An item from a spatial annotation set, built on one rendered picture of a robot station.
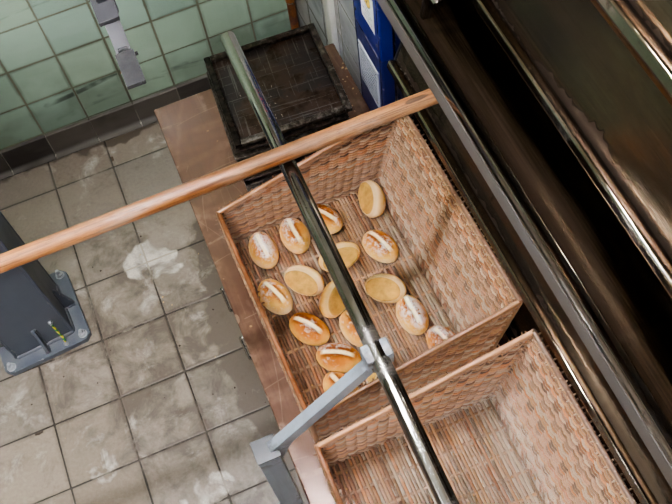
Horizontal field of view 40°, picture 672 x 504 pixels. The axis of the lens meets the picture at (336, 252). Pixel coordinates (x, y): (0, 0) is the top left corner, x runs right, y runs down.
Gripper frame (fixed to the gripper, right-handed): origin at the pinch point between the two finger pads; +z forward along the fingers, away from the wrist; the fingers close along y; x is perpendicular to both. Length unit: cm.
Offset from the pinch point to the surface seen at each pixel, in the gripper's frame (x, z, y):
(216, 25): -28, -115, 119
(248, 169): -11.9, 7.3, 28.7
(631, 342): -45, 67, 8
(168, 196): 2.3, 6.8, 28.4
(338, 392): -12, 46, 40
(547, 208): -45, 46, 8
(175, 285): 15, -48, 149
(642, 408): -41, 76, 6
